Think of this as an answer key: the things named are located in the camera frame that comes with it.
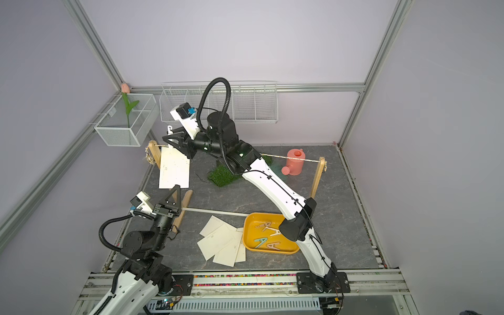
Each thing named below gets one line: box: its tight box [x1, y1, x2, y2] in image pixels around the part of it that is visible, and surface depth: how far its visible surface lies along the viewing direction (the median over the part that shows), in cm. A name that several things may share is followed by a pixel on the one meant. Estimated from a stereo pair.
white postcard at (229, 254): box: [212, 232, 243, 268], surface depth 83 cm
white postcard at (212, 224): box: [199, 215, 236, 237], surface depth 91 cm
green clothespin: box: [254, 237, 268, 249], surface depth 85 cm
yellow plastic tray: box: [242, 212, 300, 255], surface depth 86 cm
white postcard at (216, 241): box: [196, 223, 236, 262], surface depth 86 cm
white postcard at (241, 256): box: [234, 239, 247, 263], surface depth 82 cm
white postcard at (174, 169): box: [158, 147, 191, 189], surface depth 67 cm
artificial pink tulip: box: [120, 82, 140, 128], surface depth 91 cm
